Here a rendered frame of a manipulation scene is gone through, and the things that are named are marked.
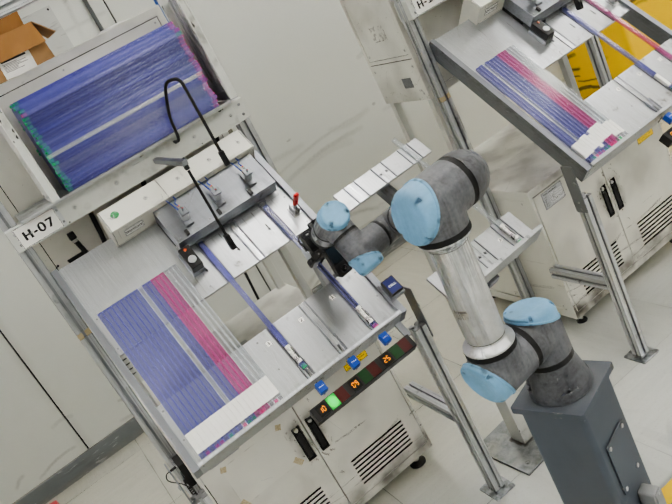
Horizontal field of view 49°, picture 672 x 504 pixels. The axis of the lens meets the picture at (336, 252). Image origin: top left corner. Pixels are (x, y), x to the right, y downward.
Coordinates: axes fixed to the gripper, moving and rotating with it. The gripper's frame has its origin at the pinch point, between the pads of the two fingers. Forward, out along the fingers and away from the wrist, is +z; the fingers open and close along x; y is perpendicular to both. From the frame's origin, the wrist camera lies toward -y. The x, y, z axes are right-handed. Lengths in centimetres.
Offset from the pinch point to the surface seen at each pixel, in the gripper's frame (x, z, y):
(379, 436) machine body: 5, 46, -51
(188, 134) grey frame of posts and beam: 6, 2, 54
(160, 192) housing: 23.0, 4.1, 44.1
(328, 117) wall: -106, 155, 88
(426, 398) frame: -11, 30, -50
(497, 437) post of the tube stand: -27, 46, -77
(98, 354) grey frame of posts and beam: 62, 28, 20
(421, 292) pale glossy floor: -80, 146, -19
